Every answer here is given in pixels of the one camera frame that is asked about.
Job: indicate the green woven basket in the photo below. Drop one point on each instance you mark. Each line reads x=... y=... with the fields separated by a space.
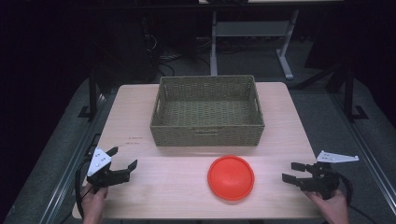
x=207 y=115

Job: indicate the black metal stand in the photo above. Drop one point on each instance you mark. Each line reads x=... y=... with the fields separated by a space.
x=351 y=96
x=92 y=96

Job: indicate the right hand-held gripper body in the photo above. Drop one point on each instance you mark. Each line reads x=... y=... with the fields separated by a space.
x=323 y=177

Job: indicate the person's left hand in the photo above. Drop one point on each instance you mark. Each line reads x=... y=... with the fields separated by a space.
x=93 y=200

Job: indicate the grey metal desk frame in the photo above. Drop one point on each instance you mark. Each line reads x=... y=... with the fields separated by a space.
x=252 y=40

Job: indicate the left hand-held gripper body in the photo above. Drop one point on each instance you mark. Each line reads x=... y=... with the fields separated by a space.
x=100 y=170

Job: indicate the red round plate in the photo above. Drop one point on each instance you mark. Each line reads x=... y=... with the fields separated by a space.
x=231 y=177

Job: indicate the person's right hand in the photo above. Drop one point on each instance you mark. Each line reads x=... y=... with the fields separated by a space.
x=331 y=207

